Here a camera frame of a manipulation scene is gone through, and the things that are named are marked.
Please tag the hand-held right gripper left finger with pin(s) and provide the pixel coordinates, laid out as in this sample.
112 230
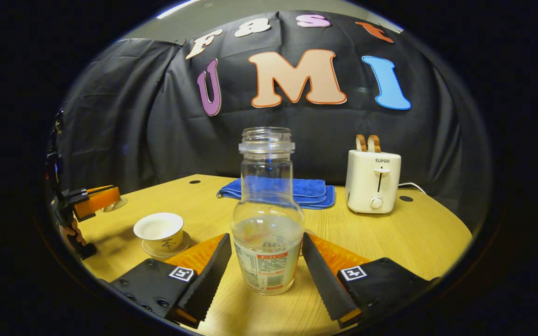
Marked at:
210 280

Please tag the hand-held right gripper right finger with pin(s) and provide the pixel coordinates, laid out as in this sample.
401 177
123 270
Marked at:
322 275

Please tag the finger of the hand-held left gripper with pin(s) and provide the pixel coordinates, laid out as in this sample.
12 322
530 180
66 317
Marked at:
101 188
98 201

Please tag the white teacup lid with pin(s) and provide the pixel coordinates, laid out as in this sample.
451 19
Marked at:
117 205

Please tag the clear glass water bottle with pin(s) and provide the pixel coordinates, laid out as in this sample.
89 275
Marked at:
267 242

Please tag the white teacup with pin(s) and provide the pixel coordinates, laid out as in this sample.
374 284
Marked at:
159 231

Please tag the white teacup saucer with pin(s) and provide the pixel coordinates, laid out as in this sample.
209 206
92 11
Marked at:
182 245

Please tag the black backdrop cloth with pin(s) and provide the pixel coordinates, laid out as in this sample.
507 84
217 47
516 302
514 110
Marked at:
157 140

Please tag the blue folded towel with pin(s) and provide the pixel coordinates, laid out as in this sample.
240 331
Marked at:
315 191

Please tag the white toaster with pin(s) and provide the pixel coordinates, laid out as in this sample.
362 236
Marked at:
366 186

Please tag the bread slice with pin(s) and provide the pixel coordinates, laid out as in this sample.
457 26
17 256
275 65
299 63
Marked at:
361 143
374 143

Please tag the ceiling light panel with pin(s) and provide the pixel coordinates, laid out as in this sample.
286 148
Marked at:
175 8

